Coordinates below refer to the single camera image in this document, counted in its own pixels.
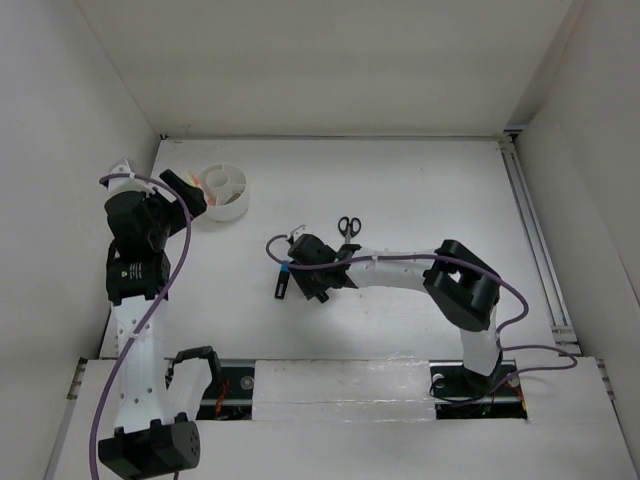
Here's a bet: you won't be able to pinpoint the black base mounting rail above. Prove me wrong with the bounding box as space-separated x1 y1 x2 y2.
197 359 527 423

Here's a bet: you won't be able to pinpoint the black handled scissors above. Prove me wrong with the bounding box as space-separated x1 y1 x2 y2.
337 216 362 244

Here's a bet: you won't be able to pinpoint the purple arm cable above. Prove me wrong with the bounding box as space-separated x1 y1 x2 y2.
87 172 196 480
264 231 579 406

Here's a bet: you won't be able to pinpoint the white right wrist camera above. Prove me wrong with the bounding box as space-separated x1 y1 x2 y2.
287 224 307 245

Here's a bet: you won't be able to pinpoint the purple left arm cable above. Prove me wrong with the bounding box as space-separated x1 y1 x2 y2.
87 172 196 480

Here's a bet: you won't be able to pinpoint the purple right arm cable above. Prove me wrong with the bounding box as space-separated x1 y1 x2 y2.
264 231 579 406

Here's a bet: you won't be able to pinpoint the white round compartment container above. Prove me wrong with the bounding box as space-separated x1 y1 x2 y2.
196 163 250 222

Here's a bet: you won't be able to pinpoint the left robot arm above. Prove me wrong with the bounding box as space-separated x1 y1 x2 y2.
89 160 223 479

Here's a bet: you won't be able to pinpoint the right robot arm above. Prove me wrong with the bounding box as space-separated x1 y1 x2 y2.
288 234 503 394

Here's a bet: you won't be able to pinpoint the blue cap black marker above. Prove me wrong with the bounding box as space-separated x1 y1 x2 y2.
274 265 290 300

